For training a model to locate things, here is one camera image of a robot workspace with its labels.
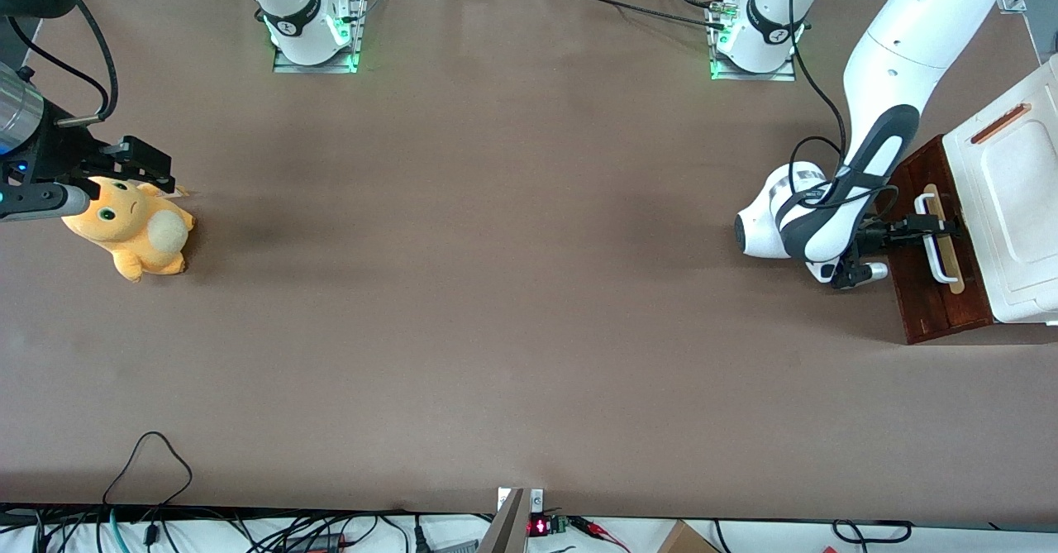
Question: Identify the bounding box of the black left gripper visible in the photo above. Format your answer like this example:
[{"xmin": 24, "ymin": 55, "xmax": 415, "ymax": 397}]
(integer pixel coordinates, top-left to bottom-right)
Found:
[{"xmin": 855, "ymin": 214, "xmax": 965, "ymax": 265}]

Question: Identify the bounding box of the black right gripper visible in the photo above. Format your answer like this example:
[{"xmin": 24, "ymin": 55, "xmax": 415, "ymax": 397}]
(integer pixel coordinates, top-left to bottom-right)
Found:
[{"xmin": 0, "ymin": 98, "xmax": 177, "ymax": 200}]

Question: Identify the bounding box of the white drawer handle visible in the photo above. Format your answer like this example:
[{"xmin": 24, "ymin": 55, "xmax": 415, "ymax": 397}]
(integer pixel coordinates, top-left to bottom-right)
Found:
[{"xmin": 914, "ymin": 193, "xmax": 960, "ymax": 284}]

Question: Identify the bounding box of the orange plush toy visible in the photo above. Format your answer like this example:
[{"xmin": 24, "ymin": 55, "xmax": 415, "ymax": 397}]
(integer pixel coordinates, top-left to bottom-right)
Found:
[{"xmin": 62, "ymin": 175, "xmax": 196, "ymax": 283}]

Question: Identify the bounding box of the dark brown wooden cabinet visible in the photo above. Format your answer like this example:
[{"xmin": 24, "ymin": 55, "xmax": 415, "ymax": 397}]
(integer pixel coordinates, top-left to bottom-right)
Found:
[{"xmin": 889, "ymin": 134, "xmax": 997, "ymax": 346}]

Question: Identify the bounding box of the white cabinet box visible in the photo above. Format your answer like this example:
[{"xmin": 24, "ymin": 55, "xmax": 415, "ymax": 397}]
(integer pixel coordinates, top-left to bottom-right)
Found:
[{"xmin": 942, "ymin": 53, "xmax": 1058, "ymax": 327}]

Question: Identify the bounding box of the brown cardboard piece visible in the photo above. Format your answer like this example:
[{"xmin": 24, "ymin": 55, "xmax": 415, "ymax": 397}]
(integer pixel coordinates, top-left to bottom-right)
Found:
[{"xmin": 657, "ymin": 520, "xmax": 720, "ymax": 553}]

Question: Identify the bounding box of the red clip lead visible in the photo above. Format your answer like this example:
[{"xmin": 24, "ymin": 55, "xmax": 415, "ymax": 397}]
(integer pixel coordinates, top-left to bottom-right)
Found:
[{"xmin": 570, "ymin": 517, "xmax": 631, "ymax": 552}]

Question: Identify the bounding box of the gold handle backing plate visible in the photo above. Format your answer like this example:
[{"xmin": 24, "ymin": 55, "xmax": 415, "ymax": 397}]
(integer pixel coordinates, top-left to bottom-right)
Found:
[{"xmin": 922, "ymin": 183, "xmax": 966, "ymax": 294}]

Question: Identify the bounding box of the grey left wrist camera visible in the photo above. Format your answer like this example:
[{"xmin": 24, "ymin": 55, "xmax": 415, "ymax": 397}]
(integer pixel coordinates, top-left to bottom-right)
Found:
[{"xmin": 831, "ymin": 260, "xmax": 890, "ymax": 289}]

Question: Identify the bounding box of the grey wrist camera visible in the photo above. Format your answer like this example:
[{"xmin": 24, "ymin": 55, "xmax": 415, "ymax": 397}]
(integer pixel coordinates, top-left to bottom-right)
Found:
[
  {"xmin": 0, "ymin": 183, "xmax": 92, "ymax": 223},
  {"xmin": 831, "ymin": 260, "xmax": 890, "ymax": 289}
]

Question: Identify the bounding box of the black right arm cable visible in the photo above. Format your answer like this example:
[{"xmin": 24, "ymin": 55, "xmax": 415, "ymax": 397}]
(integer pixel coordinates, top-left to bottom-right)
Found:
[
  {"xmin": 73, "ymin": 0, "xmax": 119, "ymax": 122},
  {"xmin": 7, "ymin": 14, "xmax": 110, "ymax": 99}
]

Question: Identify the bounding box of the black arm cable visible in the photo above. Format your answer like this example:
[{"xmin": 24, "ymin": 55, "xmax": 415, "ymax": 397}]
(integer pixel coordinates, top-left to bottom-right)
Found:
[
  {"xmin": 787, "ymin": 0, "xmax": 900, "ymax": 236},
  {"xmin": 73, "ymin": 0, "xmax": 119, "ymax": 122},
  {"xmin": 7, "ymin": 14, "xmax": 110, "ymax": 99}
]

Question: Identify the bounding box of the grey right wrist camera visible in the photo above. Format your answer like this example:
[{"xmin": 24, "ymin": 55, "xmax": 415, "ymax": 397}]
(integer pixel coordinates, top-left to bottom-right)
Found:
[{"xmin": 0, "ymin": 183, "xmax": 92, "ymax": 223}]

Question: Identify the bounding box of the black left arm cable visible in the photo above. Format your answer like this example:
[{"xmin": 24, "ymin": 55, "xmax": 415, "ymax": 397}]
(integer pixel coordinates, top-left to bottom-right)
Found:
[{"xmin": 787, "ymin": 0, "xmax": 900, "ymax": 236}]

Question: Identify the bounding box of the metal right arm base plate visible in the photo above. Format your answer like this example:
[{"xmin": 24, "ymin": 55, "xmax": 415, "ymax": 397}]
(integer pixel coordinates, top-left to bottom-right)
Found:
[{"xmin": 273, "ymin": 0, "xmax": 367, "ymax": 74}]

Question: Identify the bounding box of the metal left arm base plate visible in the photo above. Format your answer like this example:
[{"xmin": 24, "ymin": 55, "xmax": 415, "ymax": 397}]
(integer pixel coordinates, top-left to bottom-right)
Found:
[{"xmin": 709, "ymin": 0, "xmax": 797, "ymax": 83}]

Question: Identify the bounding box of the black flat looped cable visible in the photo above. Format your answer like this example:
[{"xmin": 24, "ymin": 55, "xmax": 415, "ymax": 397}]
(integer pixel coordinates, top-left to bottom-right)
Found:
[{"xmin": 831, "ymin": 519, "xmax": 914, "ymax": 546}]

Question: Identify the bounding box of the black cable along table edge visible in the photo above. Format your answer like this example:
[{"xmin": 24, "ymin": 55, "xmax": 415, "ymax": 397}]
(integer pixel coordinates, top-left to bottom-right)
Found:
[{"xmin": 570, "ymin": 0, "xmax": 732, "ymax": 31}]

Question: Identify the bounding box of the white bracket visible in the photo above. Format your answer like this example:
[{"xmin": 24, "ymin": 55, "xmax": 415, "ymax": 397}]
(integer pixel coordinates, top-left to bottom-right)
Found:
[{"xmin": 498, "ymin": 488, "xmax": 546, "ymax": 514}]

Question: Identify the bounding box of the grey metal post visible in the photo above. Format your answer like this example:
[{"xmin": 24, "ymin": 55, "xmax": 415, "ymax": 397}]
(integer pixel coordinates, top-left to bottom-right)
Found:
[{"xmin": 478, "ymin": 487, "xmax": 530, "ymax": 553}]

